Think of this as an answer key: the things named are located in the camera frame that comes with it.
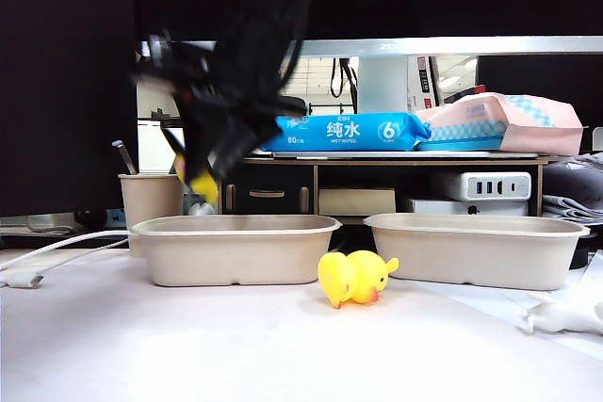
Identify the beige paper cup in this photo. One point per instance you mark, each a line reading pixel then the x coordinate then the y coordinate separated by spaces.
pixel 151 197

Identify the grey folded cloth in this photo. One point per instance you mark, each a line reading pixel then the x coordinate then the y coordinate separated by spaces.
pixel 575 176

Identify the silver monitor stand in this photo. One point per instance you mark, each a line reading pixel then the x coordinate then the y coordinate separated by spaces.
pixel 381 86

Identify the grey flat stand base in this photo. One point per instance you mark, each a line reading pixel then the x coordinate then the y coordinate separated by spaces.
pixel 47 223

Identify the white paper sheet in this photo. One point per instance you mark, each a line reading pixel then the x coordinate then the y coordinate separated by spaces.
pixel 494 303

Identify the beige cardboard box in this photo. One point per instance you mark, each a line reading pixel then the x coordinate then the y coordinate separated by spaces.
pixel 355 202

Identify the blue wet wipes pack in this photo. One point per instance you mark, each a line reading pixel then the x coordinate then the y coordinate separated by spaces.
pixel 353 131

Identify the black round object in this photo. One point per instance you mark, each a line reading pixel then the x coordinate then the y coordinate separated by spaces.
pixel 89 218

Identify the white desk gadget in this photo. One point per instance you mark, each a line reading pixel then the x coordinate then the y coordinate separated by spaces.
pixel 202 209

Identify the yellow doll with black ears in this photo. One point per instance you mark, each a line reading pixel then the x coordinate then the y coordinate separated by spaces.
pixel 205 188

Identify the yellow duck doll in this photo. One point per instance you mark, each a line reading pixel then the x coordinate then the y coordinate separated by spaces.
pixel 358 275

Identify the beige paper pulp box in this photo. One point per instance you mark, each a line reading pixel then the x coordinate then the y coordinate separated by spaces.
pixel 235 256
pixel 471 256

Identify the wooden desk riser shelf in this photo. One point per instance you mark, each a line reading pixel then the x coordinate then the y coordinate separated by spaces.
pixel 424 162

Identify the black drawer front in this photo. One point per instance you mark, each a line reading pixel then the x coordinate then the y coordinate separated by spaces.
pixel 273 181

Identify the dark panel screen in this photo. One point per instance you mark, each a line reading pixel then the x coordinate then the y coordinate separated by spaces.
pixel 66 91

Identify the pink tissue pack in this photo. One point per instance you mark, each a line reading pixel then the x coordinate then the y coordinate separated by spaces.
pixel 542 129

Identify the silver metal pen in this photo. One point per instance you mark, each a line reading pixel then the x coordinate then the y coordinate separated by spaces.
pixel 125 157

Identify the white power strip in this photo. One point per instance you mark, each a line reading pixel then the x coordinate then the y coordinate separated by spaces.
pixel 494 185

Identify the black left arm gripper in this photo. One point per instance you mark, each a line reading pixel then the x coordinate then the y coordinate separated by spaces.
pixel 202 72

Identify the white cabinet with red labels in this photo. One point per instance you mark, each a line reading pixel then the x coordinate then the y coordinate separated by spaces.
pixel 419 86

